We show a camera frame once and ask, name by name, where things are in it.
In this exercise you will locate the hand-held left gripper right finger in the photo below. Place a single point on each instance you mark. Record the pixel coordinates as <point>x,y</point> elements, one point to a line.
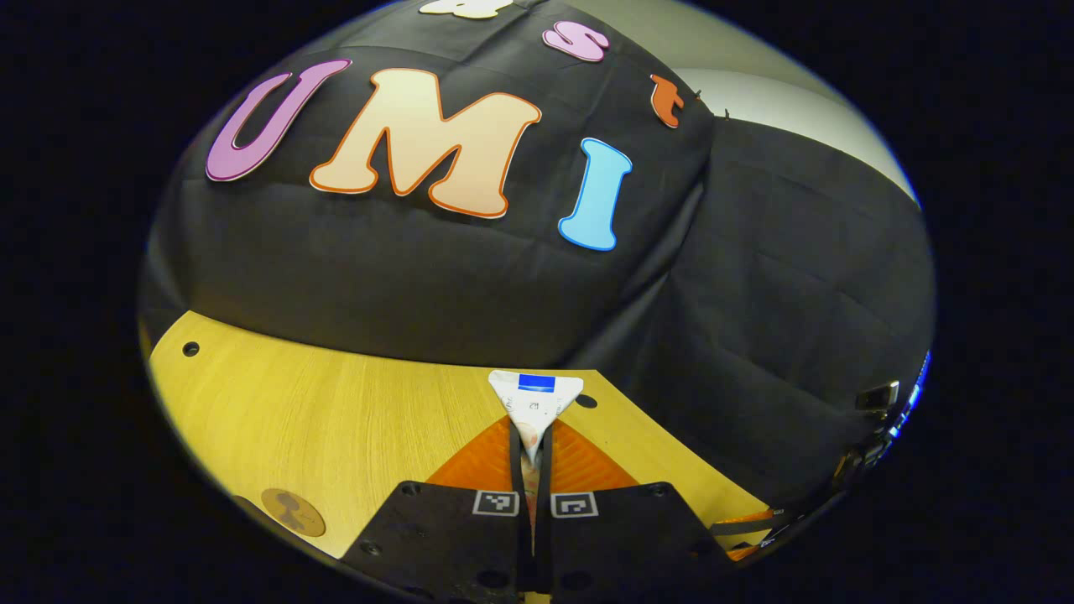
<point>629,537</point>

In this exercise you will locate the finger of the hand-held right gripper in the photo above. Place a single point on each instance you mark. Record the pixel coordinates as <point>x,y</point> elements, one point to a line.
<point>751,528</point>

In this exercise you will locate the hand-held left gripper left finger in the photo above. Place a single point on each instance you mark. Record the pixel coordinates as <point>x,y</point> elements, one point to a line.
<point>445,537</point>

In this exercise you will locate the round brown coaster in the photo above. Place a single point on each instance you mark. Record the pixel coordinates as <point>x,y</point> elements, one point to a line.
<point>294,512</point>

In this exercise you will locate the white toothpaste tube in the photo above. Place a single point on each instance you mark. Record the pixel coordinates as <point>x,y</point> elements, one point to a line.
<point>537,403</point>

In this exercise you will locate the black backdrop cloth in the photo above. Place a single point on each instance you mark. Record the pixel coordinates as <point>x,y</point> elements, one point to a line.
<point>419,277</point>

